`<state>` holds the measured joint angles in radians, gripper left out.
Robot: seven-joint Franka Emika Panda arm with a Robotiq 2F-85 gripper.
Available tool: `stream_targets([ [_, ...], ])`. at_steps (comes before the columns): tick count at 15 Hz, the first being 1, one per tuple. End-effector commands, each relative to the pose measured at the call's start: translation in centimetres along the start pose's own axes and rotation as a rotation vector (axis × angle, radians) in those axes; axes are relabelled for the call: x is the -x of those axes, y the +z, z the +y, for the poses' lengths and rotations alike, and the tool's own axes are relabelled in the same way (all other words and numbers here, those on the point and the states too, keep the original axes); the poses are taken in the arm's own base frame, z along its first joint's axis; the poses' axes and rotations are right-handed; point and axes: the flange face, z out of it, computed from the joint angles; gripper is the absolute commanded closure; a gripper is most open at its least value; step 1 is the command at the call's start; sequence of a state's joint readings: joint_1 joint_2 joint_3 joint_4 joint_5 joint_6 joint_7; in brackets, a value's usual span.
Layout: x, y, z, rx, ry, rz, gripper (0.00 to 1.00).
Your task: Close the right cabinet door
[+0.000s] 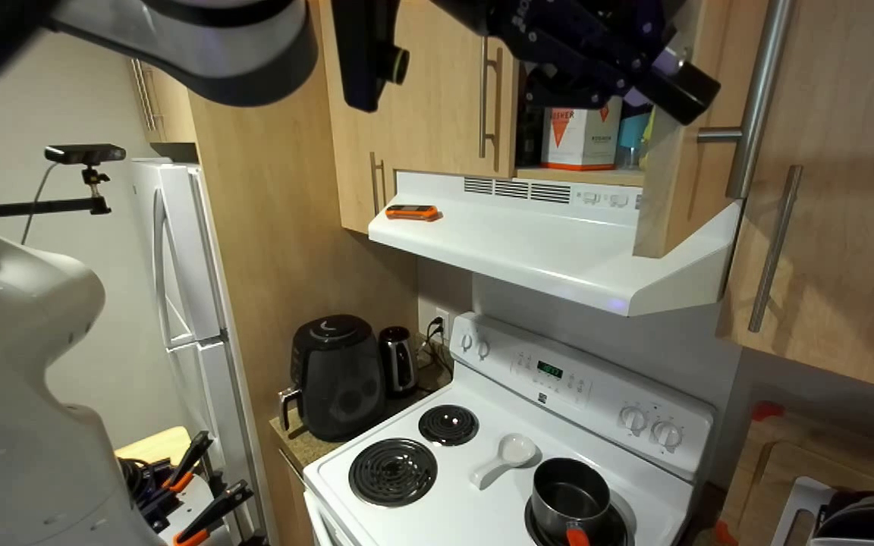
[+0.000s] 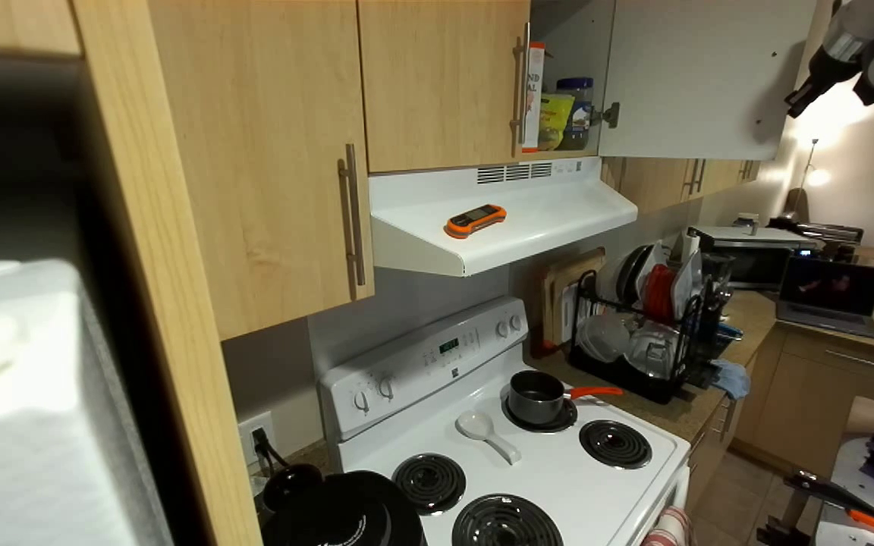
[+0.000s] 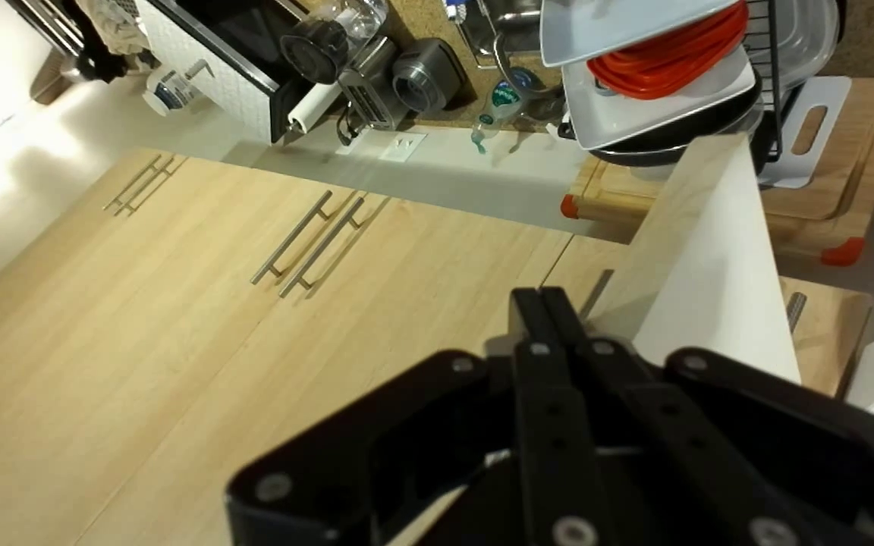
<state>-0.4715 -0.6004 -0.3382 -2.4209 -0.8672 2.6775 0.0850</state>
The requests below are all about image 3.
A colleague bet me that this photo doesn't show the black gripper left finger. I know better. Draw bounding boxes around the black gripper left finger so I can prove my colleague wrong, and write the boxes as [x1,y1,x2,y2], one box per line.
[225,286,601,546]

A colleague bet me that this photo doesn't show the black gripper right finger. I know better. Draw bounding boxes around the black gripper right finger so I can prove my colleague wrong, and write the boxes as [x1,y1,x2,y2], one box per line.
[555,286,874,546]

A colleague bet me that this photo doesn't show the black bowl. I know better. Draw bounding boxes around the black bowl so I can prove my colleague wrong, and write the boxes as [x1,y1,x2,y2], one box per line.
[584,92,764,167]

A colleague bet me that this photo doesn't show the white square plate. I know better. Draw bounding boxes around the white square plate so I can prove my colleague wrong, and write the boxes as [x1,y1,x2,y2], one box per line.
[557,43,764,155]
[536,0,739,69]

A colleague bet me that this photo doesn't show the white plastic cutting board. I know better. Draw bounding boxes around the white plastic cutting board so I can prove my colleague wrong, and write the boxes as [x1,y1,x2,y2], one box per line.
[755,71,856,192]

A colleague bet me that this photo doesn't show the grey plastic cup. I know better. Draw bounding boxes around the grey plastic cup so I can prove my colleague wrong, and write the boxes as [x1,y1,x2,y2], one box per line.
[388,35,462,116]

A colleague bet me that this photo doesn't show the orange red bowl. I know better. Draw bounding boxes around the orange red bowl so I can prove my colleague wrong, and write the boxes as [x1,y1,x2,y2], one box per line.
[584,0,755,104]

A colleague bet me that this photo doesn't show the clear plastic container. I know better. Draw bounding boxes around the clear plastic container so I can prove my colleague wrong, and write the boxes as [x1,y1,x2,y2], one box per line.
[757,0,846,86]

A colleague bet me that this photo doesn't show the black lidded glass jar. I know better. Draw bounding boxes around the black lidded glass jar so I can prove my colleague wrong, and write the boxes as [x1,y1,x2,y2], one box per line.
[280,0,391,87]

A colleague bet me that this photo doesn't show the black white toaster oven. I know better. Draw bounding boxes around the black white toaster oven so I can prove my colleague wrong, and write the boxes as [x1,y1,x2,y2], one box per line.
[135,0,350,146]

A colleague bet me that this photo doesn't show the steel bar cabinet handle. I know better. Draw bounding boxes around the steel bar cabinet handle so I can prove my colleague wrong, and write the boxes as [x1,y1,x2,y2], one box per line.
[280,193,394,303]
[122,151,192,221]
[784,287,812,332]
[252,188,357,287]
[575,266,619,320]
[104,149,174,218]

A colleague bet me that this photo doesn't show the white wall outlet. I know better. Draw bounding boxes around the white wall outlet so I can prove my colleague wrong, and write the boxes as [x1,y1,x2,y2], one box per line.
[377,128,429,167]

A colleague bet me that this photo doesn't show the black wire dish rack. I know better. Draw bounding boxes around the black wire dish rack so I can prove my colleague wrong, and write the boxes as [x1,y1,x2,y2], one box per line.
[536,0,846,173]

